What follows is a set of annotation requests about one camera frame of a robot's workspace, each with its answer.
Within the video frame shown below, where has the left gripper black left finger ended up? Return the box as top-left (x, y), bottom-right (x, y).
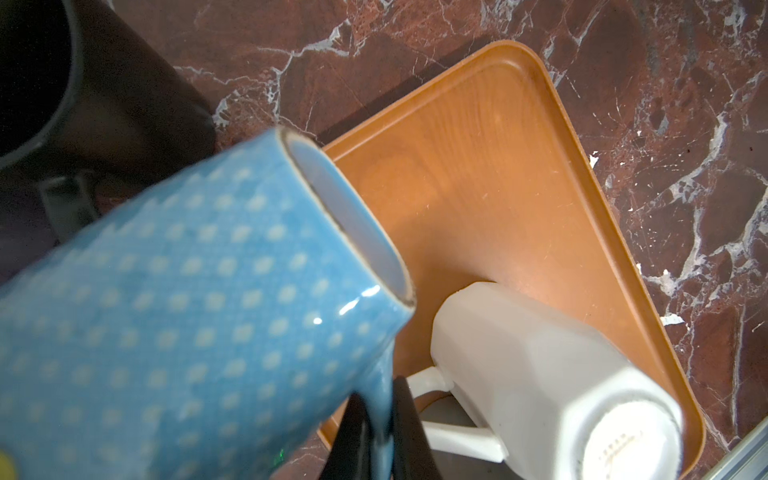
top-left (319, 393), bottom-right (372, 480)

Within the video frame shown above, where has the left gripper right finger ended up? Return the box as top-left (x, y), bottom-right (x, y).
top-left (392, 376), bottom-right (442, 480)

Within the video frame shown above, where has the small blue mug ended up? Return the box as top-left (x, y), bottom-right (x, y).
top-left (1, 127), bottom-right (416, 479)

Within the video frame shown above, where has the black mug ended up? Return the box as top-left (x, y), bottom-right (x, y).
top-left (1, 1), bottom-right (216, 241)

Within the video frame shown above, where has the white faceted mug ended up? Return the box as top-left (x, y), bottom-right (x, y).
top-left (408, 282), bottom-right (684, 479)

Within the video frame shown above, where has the orange brown tray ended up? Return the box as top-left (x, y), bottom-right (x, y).
top-left (326, 41), bottom-right (706, 472)

